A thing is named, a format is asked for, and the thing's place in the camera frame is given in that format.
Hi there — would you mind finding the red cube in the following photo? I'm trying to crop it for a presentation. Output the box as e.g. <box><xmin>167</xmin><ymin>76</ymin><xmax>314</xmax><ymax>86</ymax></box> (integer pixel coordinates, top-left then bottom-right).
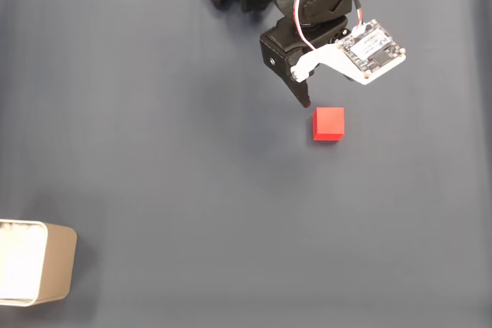
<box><xmin>311</xmin><ymin>107</ymin><xmax>345</xmax><ymax>142</ymax></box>

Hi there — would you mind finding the beige box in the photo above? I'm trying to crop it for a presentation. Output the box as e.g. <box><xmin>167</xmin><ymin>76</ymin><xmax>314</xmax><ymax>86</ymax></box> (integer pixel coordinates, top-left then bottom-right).
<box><xmin>0</xmin><ymin>219</ymin><xmax>78</xmax><ymax>308</ymax></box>

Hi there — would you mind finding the white padding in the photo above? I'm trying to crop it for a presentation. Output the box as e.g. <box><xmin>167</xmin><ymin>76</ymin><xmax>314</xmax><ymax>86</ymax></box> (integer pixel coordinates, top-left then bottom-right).
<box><xmin>0</xmin><ymin>222</ymin><xmax>48</xmax><ymax>302</ymax></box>

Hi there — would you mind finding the camera board on white mount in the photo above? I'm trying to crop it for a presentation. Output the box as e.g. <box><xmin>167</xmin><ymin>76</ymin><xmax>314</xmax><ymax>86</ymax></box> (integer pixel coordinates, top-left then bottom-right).
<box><xmin>290</xmin><ymin>18</ymin><xmax>407</xmax><ymax>87</ymax></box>

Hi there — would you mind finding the red white black servo cable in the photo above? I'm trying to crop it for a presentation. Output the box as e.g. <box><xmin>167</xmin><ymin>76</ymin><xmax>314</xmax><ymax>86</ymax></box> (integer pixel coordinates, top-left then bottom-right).
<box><xmin>292</xmin><ymin>0</ymin><xmax>326</xmax><ymax>52</ymax></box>

